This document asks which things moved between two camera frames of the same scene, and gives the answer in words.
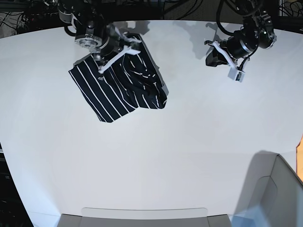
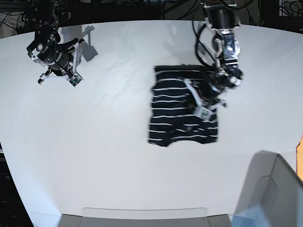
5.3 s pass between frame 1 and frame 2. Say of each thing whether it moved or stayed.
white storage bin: stayed
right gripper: moved
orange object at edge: stayed
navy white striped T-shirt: moved
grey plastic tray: stayed
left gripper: moved
